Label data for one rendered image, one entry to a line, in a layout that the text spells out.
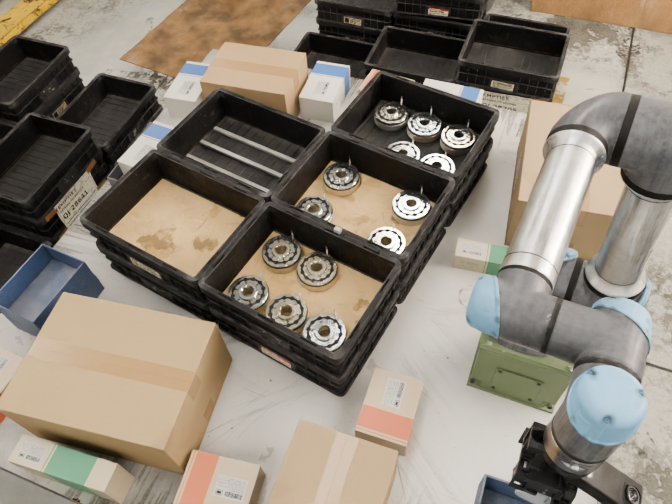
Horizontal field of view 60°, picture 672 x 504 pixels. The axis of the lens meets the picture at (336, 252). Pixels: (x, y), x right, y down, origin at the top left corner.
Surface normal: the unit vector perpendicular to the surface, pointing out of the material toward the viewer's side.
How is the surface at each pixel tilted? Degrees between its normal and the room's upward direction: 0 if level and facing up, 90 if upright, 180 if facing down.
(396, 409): 0
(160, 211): 0
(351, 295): 0
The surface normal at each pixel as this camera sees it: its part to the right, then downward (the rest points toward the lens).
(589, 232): -0.27, 0.79
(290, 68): -0.05, -0.58
